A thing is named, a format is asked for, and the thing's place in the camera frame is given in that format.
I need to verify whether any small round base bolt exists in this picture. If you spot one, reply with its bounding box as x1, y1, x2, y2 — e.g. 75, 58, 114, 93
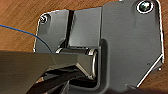
39, 14, 49, 24

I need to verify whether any blue cable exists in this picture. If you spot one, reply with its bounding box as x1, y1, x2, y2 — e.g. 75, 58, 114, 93
0, 23, 54, 54

